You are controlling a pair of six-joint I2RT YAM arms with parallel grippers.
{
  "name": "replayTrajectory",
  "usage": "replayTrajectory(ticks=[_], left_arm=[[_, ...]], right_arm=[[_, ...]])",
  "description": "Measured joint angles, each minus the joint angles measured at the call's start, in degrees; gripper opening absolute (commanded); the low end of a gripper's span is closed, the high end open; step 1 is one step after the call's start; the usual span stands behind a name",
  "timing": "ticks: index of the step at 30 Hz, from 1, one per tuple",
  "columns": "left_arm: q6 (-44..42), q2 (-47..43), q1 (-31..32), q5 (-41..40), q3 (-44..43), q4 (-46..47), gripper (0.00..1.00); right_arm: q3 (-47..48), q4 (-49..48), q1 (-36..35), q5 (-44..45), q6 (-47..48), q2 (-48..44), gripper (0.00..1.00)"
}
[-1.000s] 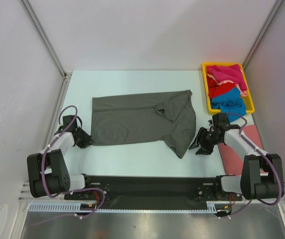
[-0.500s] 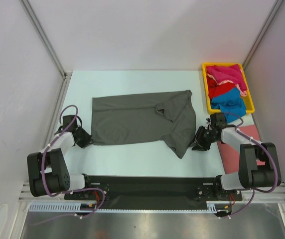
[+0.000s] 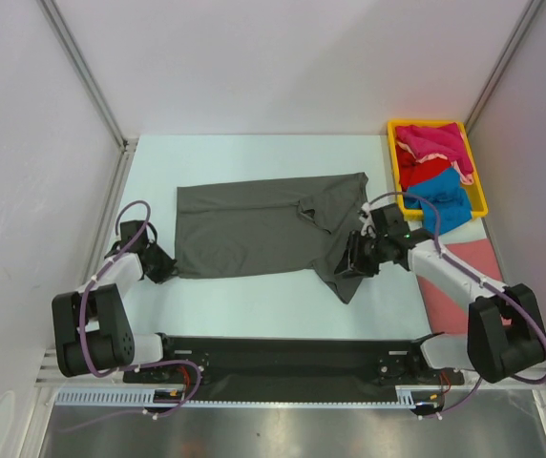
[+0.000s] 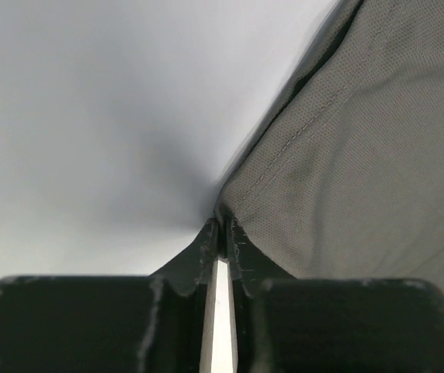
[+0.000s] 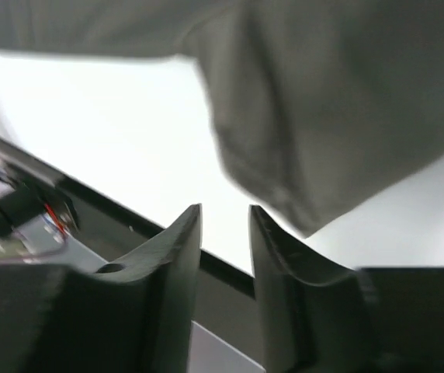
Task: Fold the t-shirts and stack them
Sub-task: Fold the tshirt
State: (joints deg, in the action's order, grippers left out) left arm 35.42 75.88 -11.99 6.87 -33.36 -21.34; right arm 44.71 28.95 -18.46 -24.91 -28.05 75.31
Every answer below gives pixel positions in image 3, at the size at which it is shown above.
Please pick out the magenta pink t-shirt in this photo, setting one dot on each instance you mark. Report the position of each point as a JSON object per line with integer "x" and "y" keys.
{"x": 427, "y": 143}

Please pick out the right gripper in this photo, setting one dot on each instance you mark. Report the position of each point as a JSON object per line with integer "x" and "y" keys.
{"x": 352, "y": 257}

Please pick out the yellow plastic bin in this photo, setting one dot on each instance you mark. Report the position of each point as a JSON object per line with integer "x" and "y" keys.
{"x": 474, "y": 189}

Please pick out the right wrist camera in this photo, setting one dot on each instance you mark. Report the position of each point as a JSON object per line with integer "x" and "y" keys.
{"x": 368, "y": 226}

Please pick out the right aluminium frame post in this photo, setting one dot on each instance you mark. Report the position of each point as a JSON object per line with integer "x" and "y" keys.
{"x": 521, "y": 30}

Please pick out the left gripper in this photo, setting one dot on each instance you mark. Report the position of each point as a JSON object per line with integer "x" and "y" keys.
{"x": 168, "y": 268}

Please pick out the blue t-shirt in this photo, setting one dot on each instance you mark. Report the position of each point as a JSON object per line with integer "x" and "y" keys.
{"x": 450, "y": 199}

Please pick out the dark grey t-shirt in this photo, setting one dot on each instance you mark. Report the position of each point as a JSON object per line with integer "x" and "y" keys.
{"x": 264, "y": 227}

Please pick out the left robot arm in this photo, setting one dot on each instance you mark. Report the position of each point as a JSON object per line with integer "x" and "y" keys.
{"x": 92, "y": 332}

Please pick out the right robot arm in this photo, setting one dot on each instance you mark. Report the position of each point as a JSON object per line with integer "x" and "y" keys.
{"x": 505, "y": 334}

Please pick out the left aluminium frame post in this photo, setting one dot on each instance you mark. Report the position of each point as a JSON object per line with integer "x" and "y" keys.
{"x": 75, "y": 55}

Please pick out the aluminium frame post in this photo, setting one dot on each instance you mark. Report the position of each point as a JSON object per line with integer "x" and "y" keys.
{"x": 75, "y": 55}
{"x": 521, "y": 30}

